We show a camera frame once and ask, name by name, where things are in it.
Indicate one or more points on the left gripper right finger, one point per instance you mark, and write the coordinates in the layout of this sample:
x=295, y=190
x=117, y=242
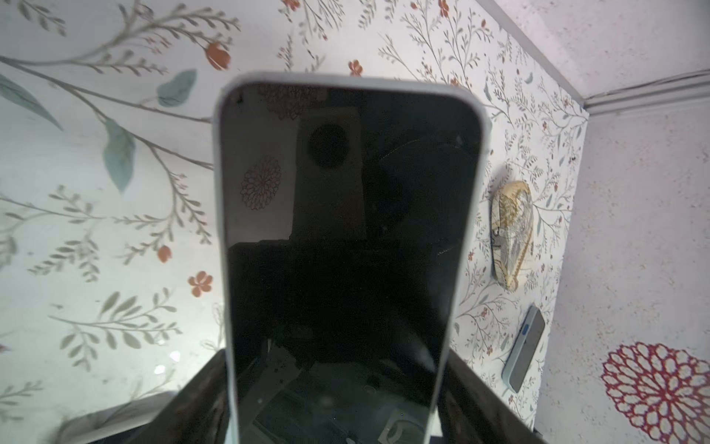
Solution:
x=470, y=412

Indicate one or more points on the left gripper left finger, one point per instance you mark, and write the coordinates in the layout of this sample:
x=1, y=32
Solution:
x=198, y=414

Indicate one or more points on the black phone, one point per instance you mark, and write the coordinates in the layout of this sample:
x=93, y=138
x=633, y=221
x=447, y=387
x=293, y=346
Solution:
x=524, y=348

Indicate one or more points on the crumpled clear plastic bag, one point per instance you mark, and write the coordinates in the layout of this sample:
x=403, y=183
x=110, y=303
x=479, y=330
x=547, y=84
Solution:
x=511, y=231

